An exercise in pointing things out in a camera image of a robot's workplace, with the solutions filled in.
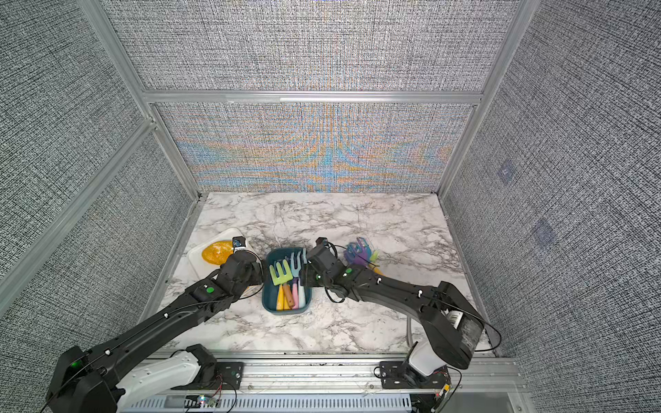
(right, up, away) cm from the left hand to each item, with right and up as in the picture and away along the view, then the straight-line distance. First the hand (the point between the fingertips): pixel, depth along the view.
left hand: (260, 262), depth 82 cm
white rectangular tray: (-25, -5, +14) cm, 29 cm away
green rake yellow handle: (+39, -3, +16) cm, 42 cm away
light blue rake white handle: (+11, -5, +10) cm, 16 cm away
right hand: (+14, -2, +1) cm, 14 cm away
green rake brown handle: (+6, -7, +7) cm, 11 cm away
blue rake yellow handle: (+6, -14, +3) cm, 15 cm away
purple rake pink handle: (+10, -11, +6) cm, 17 cm away
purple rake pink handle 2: (+33, 0, +16) cm, 36 cm away
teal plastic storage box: (+2, -12, +6) cm, 13 cm away
